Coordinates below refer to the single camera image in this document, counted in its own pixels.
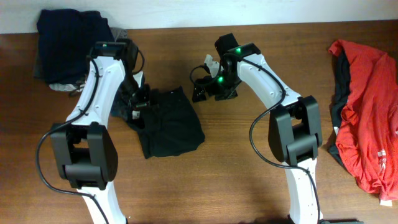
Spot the folded navy blue garment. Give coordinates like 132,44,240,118
37,9,114,84

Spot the black polo shirt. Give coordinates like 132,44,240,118
111,86,205,159

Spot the red t-shirt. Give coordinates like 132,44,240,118
329,39,397,202

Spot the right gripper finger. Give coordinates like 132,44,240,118
214,88,238,101
192,85,207,103

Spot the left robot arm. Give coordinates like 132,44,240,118
48,39,150,223

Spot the folded grey garment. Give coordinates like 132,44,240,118
33,27,127,92

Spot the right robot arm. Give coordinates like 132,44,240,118
191,33,323,223

